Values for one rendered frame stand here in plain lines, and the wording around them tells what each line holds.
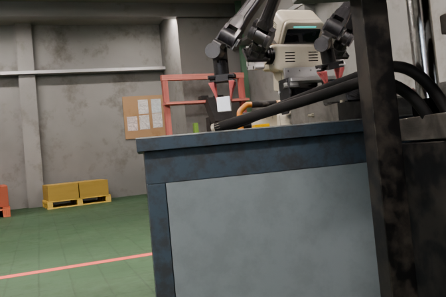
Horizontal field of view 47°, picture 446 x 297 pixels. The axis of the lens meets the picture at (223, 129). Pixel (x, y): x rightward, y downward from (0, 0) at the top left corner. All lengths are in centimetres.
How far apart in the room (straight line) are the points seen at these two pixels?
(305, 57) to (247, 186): 118
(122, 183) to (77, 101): 191
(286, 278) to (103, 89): 953
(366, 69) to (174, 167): 58
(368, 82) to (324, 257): 58
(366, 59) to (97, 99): 979
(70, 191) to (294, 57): 756
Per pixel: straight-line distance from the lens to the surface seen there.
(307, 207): 149
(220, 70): 193
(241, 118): 150
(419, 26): 146
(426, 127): 135
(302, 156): 148
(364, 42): 118
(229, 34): 194
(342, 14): 215
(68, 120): 1070
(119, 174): 1076
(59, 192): 963
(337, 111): 164
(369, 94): 116
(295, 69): 244
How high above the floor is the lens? 74
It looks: 2 degrees up
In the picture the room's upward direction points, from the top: 5 degrees counter-clockwise
